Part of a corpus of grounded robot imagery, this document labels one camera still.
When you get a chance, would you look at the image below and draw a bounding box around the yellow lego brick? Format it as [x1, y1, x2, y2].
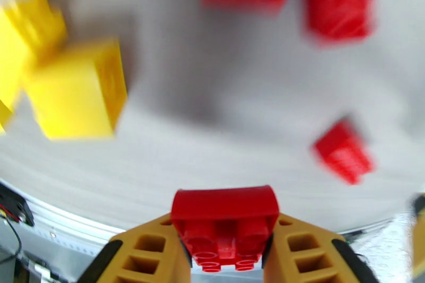
[0, 0, 67, 110]
[24, 38, 129, 140]
[0, 99, 15, 135]

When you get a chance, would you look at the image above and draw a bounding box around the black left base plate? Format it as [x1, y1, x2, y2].
[0, 182, 36, 228]

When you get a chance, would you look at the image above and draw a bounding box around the thin black base wire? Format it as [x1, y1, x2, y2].
[0, 216, 24, 264]

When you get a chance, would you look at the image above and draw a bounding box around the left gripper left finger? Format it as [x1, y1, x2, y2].
[76, 213, 193, 283]

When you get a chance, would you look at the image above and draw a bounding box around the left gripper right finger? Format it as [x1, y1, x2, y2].
[262, 213, 381, 283]

